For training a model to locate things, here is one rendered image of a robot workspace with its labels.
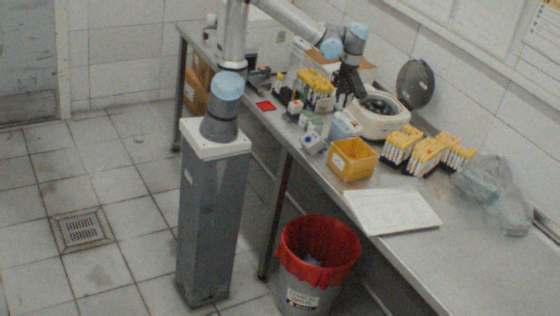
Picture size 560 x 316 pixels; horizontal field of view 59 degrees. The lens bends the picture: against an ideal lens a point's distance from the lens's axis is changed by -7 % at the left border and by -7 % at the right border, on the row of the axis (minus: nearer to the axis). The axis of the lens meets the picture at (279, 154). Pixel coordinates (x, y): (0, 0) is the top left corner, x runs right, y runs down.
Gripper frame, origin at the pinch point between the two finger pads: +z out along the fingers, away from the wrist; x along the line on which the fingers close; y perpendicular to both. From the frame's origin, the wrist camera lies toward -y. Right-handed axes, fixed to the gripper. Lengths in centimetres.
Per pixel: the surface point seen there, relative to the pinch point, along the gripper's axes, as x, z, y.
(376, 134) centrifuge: -17.1, 10.6, -4.8
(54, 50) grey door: 94, 51, 176
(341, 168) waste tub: 10.4, 10.7, -21.6
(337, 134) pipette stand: 2.1, 8.7, -3.8
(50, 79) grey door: 98, 71, 176
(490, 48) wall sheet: -51, -34, -17
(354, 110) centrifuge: -13.0, 6.5, 8.1
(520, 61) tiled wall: -53, -36, -31
